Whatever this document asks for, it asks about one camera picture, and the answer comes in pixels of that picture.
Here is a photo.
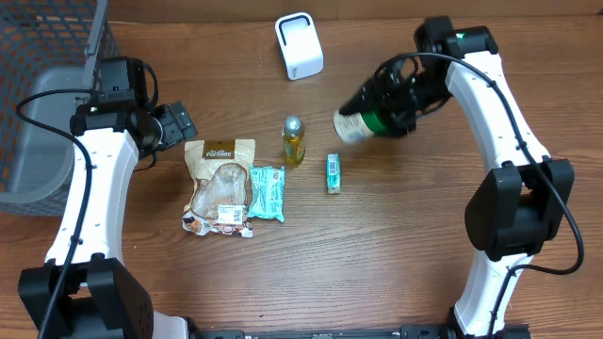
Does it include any green lid jar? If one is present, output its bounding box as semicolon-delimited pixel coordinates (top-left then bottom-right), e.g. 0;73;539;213
333;111;387;144

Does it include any small Kleenex tissue pack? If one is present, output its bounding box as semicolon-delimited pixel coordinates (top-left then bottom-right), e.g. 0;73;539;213
326;153;341;194

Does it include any clear bottle with silver cap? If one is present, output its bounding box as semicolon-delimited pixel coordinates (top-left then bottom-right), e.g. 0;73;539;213
282;115;305;167

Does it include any brown snack packet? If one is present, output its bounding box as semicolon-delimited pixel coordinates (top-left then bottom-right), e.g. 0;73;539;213
182;139;255;235

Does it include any teal tissue pack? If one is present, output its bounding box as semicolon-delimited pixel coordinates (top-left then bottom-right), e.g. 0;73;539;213
248;166;285;222

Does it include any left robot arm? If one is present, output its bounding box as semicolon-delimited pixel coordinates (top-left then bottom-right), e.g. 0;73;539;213
18;57;200;338

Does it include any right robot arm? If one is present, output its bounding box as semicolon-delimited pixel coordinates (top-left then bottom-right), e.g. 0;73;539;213
334;16;575;338

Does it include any white barcode scanner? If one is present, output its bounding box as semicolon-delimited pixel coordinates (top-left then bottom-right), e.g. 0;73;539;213
274;12;324;81

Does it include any grey plastic mesh basket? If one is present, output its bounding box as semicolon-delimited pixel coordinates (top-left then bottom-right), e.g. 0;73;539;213
1;0;120;216

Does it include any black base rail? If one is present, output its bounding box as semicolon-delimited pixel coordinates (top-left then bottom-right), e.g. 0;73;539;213
187;323;533;339

